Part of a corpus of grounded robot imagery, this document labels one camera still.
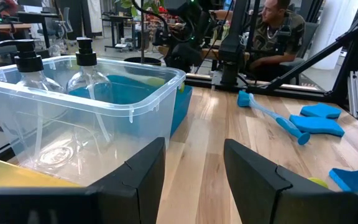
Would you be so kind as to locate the grey office chair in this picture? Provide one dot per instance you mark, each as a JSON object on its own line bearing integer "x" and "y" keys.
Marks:
{"x": 309, "y": 40}

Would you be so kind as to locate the clear plastic bin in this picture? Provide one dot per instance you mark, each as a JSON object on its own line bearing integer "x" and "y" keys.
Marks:
{"x": 73, "y": 140}

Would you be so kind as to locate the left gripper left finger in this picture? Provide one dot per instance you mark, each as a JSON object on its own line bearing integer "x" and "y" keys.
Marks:
{"x": 135, "y": 193}

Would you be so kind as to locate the clear pump soap bottle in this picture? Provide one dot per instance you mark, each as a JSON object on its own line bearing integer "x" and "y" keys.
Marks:
{"x": 85, "y": 56}
{"x": 28, "y": 59}

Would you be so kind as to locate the light blue sponge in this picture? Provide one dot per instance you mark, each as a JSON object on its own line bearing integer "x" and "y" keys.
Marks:
{"x": 320, "y": 110}
{"x": 317, "y": 124}
{"x": 356, "y": 180}

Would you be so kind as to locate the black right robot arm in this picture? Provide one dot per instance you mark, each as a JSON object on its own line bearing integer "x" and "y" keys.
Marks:
{"x": 232, "y": 37}

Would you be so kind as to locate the person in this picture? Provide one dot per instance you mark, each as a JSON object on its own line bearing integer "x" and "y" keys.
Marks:
{"x": 275, "y": 40}

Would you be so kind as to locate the wooden office desk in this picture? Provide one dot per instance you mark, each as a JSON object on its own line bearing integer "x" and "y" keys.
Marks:
{"x": 5, "y": 27}

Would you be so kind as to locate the teal plastic bin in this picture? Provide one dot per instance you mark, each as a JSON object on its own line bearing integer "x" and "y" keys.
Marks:
{"x": 182, "y": 105}

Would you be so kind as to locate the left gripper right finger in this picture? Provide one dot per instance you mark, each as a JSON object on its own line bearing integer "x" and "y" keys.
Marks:
{"x": 253, "y": 193}

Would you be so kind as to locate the blue dish brush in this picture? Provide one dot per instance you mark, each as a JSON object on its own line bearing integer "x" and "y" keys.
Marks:
{"x": 244, "y": 99}

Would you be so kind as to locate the green potted plant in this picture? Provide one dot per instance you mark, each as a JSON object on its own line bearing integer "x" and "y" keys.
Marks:
{"x": 142, "y": 37}

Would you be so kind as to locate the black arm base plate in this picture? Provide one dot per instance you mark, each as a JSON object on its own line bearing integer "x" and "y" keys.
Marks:
{"x": 219, "y": 81}

